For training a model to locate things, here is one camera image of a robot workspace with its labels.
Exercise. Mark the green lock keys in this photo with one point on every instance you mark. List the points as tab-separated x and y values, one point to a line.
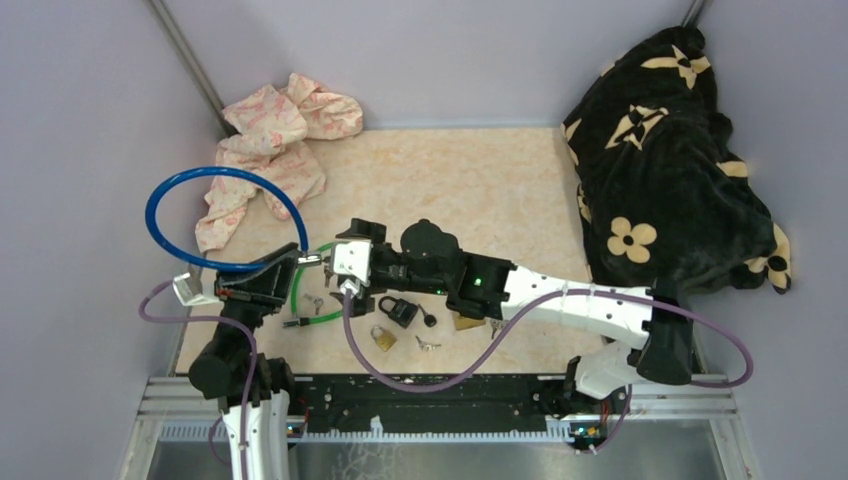
317	303

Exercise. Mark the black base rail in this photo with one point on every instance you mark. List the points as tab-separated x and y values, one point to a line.
481	404

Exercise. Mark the pink patterned cloth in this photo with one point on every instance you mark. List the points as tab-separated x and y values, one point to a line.
273	126

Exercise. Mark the small brass padlock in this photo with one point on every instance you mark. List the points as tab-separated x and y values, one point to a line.
383	338

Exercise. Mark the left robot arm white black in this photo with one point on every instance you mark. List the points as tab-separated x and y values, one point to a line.
231	370

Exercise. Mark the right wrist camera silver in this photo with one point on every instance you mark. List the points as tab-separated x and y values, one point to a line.
350	263

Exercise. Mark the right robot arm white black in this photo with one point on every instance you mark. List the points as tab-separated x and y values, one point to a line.
651	336

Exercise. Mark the black padlock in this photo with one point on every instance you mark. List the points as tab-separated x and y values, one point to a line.
400	311

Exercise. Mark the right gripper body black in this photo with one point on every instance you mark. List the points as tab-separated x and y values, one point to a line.
390	275

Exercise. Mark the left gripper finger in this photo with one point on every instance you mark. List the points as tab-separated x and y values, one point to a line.
271	294
281	263

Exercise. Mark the small padlock keys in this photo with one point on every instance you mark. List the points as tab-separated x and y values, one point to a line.
425	345

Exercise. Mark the large brass padlock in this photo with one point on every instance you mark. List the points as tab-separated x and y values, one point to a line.
462	323

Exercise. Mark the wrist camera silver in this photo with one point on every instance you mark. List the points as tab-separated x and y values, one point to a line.
350	263
192	289

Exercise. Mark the black padlock key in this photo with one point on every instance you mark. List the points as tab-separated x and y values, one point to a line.
429	319

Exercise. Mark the keys of large padlock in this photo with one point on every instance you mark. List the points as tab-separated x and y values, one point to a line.
496	327

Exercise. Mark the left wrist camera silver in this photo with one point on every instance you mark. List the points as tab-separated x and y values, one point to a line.
192	289

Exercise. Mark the green cable lock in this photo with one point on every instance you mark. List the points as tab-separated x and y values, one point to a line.
300	321

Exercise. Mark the black floral blanket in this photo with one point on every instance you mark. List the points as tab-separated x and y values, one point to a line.
661	196

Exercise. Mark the blue cable lock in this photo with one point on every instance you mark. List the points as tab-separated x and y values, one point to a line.
157	195

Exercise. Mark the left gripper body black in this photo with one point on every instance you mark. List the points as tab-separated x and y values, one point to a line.
248	299

